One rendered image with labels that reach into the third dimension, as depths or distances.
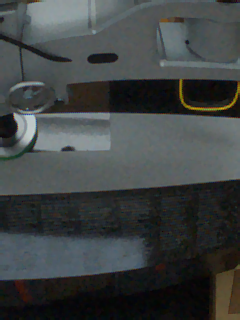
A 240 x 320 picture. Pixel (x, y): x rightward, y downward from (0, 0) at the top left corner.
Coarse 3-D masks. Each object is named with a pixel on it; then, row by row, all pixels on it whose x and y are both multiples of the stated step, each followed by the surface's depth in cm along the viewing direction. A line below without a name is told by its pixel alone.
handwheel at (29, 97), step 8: (32, 80) 169; (16, 88) 169; (32, 88) 176; (48, 88) 171; (8, 96) 172; (16, 96) 173; (24, 96) 173; (32, 96) 173; (8, 104) 175; (24, 104) 175; (32, 104) 175; (48, 104) 177; (16, 112) 179; (24, 112) 179; (32, 112) 180; (40, 112) 180
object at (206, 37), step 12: (192, 24) 168; (204, 24) 163; (216, 24) 161; (228, 24) 161; (192, 36) 172; (204, 36) 168; (216, 36) 166; (228, 36) 165; (192, 48) 177; (204, 48) 172; (216, 48) 170; (228, 48) 170; (216, 60) 175; (228, 60) 175
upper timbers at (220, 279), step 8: (232, 272) 251; (216, 280) 250; (224, 280) 249; (232, 280) 249; (216, 288) 247; (224, 288) 247; (232, 288) 246; (216, 296) 245; (224, 296) 245; (216, 304) 243; (224, 304) 242; (216, 312) 240; (224, 312) 240
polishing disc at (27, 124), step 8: (16, 120) 214; (24, 120) 214; (32, 120) 214; (24, 128) 212; (32, 128) 212; (16, 136) 210; (24, 136) 210; (32, 136) 210; (0, 144) 209; (8, 144) 209; (16, 144) 209; (24, 144) 209; (0, 152) 207; (8, 152) 207; (16, 152) 207
